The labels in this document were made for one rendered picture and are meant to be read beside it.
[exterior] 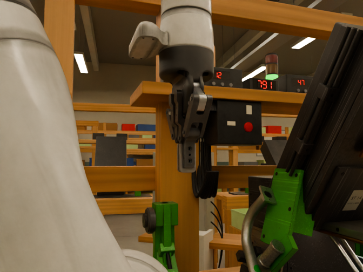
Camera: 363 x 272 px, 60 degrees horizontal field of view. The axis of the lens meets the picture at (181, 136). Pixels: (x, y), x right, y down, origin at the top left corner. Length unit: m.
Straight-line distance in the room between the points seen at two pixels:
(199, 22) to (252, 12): 0.94
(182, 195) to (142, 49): 0.76
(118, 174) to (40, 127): 0.96
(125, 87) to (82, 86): 1.40
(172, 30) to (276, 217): 0.63
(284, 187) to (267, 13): 0.75
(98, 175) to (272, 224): 0.60
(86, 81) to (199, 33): 10.73
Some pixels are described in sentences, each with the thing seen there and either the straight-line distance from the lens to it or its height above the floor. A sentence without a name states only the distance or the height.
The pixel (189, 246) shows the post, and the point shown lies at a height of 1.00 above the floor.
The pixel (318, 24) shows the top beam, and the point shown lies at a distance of 1.53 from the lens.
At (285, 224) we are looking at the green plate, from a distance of 0.88.
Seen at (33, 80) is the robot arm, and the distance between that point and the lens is 0.22.
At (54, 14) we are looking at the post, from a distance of 1.16.
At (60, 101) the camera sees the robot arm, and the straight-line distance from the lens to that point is 0.22.
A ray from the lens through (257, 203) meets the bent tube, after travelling 0.93.
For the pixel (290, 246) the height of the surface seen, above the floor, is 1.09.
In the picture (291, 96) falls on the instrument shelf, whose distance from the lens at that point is 1.20.
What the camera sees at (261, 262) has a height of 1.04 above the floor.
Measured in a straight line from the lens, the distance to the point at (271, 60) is 1.36.
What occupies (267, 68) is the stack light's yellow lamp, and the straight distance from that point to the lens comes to 1.36.
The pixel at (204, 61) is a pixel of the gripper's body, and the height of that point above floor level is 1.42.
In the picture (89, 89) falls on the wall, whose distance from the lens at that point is 11.05.
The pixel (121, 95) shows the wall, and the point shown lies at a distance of 10.99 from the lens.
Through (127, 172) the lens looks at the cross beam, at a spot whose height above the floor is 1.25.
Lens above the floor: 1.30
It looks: 4 degrees up
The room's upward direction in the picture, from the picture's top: straight up
